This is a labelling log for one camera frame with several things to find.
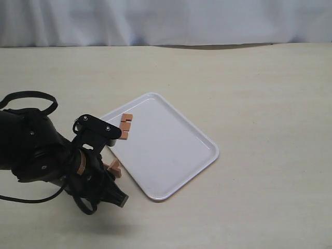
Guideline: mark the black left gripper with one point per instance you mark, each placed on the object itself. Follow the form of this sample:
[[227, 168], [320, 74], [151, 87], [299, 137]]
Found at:
[[92, 182]]

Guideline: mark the wooden notched piece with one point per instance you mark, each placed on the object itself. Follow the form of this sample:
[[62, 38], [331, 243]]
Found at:
[[114, 168], [125, 125]]

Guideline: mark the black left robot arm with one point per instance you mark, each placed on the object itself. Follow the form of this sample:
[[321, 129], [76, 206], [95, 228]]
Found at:
[[33, 150]]

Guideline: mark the white plastic tray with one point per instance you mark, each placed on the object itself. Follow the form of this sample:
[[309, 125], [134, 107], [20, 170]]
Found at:
[[164, 150]]

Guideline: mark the white backdrop curtain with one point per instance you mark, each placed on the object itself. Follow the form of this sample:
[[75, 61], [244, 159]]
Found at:
[[163, 23]]

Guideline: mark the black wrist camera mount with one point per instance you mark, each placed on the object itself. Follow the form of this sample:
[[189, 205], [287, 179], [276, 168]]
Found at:
[[95, 133]]

